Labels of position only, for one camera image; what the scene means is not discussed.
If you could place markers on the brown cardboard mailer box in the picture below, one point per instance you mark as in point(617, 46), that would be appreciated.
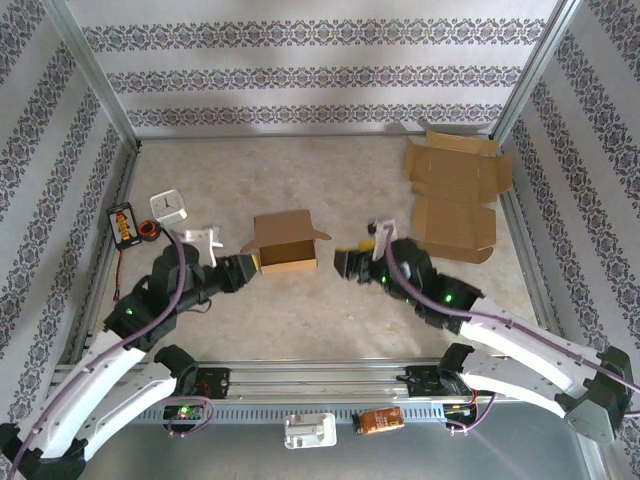
point(450, 170)
point(280, 230)

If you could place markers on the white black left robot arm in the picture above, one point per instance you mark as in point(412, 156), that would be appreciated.
point(100, 400)

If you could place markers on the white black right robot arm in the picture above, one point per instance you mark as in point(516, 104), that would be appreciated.
point(525, 345)

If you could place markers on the black device with orange print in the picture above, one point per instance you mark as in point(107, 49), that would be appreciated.
point(122, 225)

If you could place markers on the white square alarm clock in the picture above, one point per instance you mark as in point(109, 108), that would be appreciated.
point(167, 205)

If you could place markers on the left green circuit board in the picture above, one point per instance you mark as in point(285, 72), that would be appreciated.
point(192, 412)

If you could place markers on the green circuit board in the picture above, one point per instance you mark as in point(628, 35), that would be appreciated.
point(192, 412)
point(457, 410)

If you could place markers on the right green circuit board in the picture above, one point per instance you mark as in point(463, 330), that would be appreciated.
point(457, 410)

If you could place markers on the orange brown battery pack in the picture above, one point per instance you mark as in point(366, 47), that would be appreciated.
point(380, 420)

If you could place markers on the white plastic holder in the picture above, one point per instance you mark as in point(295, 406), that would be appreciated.
point(310, 435)

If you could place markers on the grey metal sheet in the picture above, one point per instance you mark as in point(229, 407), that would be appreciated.
point(250, 455)

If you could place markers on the right aluminium side rail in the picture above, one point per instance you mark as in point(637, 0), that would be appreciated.
point(516, 220)

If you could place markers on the aluminium side rail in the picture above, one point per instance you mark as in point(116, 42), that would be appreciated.
point(516, 220)
point(127, 175)

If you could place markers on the left aluminium side rail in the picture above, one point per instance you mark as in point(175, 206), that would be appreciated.
point(127, 175)

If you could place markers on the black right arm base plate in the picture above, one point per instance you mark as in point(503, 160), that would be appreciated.
point(420, 385)

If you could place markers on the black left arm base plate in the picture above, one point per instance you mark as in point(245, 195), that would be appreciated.
point(217, 385)

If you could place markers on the aluminium mounting rail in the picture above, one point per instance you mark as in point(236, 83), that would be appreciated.
point(320, 380)

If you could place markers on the aluminium back rail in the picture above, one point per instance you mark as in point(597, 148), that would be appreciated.
point(300, 135)

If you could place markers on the left aluminium frame post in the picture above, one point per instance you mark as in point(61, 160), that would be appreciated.
point(90, 65)

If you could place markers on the aluminium frame post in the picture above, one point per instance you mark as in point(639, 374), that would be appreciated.
point(536, 65)
point(90, 65)

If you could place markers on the right aluminium frame post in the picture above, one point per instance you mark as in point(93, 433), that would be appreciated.
point(536, 65)

